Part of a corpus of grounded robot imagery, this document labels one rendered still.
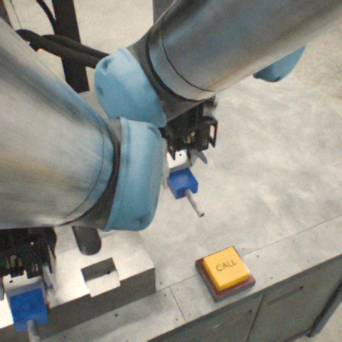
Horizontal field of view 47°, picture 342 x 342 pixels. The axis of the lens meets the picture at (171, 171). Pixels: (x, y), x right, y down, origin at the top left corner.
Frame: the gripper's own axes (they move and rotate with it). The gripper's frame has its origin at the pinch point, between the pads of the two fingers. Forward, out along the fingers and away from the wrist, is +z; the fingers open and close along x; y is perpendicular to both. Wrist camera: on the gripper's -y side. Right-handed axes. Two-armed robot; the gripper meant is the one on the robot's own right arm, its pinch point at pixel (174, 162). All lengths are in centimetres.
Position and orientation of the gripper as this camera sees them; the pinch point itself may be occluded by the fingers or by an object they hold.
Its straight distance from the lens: 70.6
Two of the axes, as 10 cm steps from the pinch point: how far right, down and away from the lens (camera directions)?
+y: 4.1, 6.7, -6.2
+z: 0.0, 6.8, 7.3
